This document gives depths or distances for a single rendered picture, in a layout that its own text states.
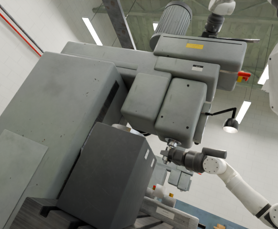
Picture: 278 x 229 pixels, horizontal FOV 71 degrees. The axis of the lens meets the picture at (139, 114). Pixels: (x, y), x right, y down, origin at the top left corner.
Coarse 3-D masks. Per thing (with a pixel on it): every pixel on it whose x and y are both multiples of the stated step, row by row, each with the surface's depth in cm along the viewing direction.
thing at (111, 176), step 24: (96, 144) 41; (120, 144) 40; (144, 144) 41; (96, 168) 39; (120, 168) 38; (144, 168) 46; (72, 192) 38; (96, 192) 37; (120, 192) 36; (144, 192) 54; (96, 216) 35; (120, 216) 38
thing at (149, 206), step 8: (152, 192) 94; (144, 200) 94; (152, 200) 93; (144, 208) 92; (152, 208) 92; (160, 208) 91; (168, 208) 90; (152, 216) 90; (160, 216) 89; (168, 216) 89; (176, 216) 88; (184, 216) 87; (192, 216) 87; (176, 224) 87; (184, 224) 86; (192, 224) 86
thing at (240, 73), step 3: (225, 72) 97; (228, 72) 96; (231, 72) 96; (234, 72) 95; (237, 72) 95; (240, 72) 94; (243, 72) 93; (240, 75) 94; (243, 75) 93; (246, 75) 93; (249, 75) 92
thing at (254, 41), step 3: (210, 36) 105; (213, 36) 104; (216, 36) 104; (222, 39) 104; (225, 39) 103; (228, 39) 102; (231, 39) 102; (234, 39) 101; (237, 39) 100; (240, 39) 100; (243, 39) 99; (246, 39) 99; (249, 39) 98; (252, 39) 98; (255, 39) 97; (246, 42) 100; (249, 42) 99; (252, 42) 99; (255, 42) 98; (258, 42) 97
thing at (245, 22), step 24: (120, 0) 614; (144, 0) 609; (168, 0) 577; (192, 0) 551; (240, 0) 493; (264, 0) 472; (144, 24) 693; (192, 24) 621; (240, 24) 560; (264, 24) 534; (144, 48) 810; (264, 48) 598
